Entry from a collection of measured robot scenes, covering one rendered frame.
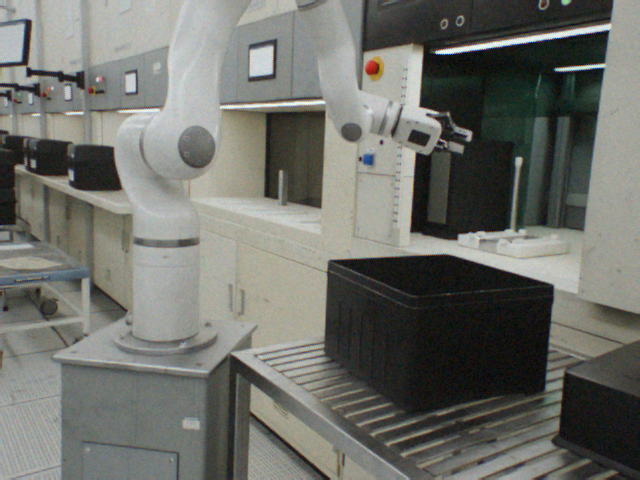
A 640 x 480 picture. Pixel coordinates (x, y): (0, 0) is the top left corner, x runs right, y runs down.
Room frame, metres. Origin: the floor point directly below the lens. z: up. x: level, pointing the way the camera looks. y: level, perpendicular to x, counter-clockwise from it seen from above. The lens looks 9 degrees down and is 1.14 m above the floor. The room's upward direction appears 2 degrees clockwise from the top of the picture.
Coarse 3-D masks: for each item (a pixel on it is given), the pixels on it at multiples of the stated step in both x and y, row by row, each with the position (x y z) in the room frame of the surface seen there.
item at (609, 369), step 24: (600, 360) 0.81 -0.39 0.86; (624, 360) 0.81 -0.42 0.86; (576, 384) 0.75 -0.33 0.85; (600, 384) 0.73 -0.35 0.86; (624, 384) 0.73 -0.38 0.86; (576, 408) 0.74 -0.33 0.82; (600, 408) 0.72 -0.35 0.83; (624, 408) 0.70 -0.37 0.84; (576, 432) 0.74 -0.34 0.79; (600, 432) 0.72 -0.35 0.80; (624, 432) 0.70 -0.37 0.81; (600, 456) 0.72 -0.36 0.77; (624, 456) 0.70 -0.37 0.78
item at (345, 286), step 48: (336, 288) 1.03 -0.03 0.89; (384, 288) 0.89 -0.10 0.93; (432, 288) 1.17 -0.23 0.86; (480, 288) 1.10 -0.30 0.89; (528, 288) 0.92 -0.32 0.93; (336, 336) 1.02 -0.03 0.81; (384, 336) 0.88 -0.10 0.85; (432, 336) 0.84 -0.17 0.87; (480, 336) 0.88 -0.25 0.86; (528, 336) 0.92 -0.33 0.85; (384, 384) 0.88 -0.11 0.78; (432, 384) 0.84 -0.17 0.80; (480, 384) 0.88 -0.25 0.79; (528, 384) 0.93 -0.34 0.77
